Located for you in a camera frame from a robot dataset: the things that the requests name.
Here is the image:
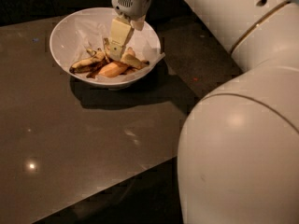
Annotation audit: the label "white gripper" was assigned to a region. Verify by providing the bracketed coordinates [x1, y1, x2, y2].
[109, 0, 151, 61]

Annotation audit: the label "spotted banana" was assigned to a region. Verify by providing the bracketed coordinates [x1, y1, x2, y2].
[103, 38, 150, 70]
[69, 49, 106, 74]

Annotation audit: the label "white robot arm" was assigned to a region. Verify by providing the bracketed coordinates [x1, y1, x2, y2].
[178, 0, 299, 224]

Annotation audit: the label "white bowl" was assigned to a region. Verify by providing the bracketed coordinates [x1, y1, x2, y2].
[50, 7, 160, 89]

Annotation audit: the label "white paper liner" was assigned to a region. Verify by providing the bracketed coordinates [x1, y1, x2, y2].
[74, 16, 164, 86]

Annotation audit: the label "orange sweet potato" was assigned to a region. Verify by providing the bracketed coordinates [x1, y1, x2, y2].
[97, 47, 136, 78]

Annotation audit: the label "dark lower cabinets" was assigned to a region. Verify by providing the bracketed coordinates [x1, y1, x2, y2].
[0, 0, 191, 26]

